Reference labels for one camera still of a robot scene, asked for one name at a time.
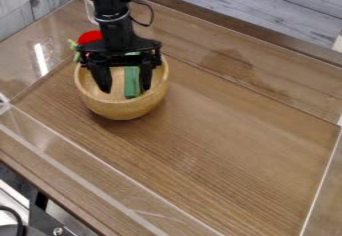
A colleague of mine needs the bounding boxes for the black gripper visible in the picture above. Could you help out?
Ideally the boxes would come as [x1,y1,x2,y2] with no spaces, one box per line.
[77,13,162,93]

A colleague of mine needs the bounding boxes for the green rectangular block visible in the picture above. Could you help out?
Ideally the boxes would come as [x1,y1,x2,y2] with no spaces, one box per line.
[125,64,142,99]

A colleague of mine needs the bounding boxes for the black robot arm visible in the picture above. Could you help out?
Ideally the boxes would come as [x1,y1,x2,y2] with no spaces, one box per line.
[77,0,162,93]

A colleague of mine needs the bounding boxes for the brown wooden bowl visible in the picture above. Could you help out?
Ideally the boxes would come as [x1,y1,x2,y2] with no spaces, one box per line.
[74,57,170,121]

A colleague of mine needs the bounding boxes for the red plush apple toy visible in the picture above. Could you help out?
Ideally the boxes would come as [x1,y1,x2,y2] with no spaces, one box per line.
[69,30,103,50]

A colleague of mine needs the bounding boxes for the clear acrylic table barrier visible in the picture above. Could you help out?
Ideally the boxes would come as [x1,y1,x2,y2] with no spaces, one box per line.
[0,93,225,236]

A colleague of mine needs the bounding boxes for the black metal table leg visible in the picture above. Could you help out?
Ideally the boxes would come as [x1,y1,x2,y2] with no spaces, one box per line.
[35,192,49,210]

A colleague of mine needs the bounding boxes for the clear acrylic corner bracket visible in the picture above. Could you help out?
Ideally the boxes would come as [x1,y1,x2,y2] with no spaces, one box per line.
[85,0,99,26]

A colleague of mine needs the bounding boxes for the black cable under table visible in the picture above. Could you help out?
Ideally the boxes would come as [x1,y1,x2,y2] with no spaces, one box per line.
[0,205,27,236]

